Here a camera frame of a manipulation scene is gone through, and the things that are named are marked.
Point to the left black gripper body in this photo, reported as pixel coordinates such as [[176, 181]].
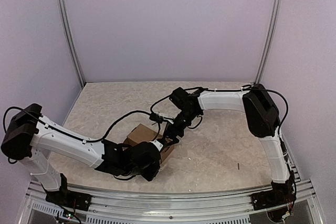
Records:
[[149, 176]]

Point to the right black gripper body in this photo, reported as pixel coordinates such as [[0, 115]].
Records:
[[179, 131]]

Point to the brown cardboard paper box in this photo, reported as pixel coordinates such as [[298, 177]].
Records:
[[142, 133]]

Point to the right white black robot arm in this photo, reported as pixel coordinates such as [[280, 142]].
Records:
[[261, 113]]

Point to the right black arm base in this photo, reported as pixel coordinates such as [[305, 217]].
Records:
[[271, 198]]

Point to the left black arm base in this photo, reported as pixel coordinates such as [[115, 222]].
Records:
[[70, 199]]

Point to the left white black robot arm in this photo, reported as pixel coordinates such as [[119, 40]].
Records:
[[29, 132]]

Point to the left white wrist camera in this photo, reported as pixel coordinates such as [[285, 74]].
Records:
[[158, 145]]

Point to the front aluminium frame rail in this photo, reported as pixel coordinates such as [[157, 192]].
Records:
[[112, 206]]

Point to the right aluminium frame post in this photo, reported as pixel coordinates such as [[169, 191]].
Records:
[[268, 42]]

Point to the aluminium frame post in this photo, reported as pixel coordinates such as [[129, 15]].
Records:
[[70, 42], [268, 42]]

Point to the left aluminium frame post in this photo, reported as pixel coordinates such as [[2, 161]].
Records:
[[70, 42]]

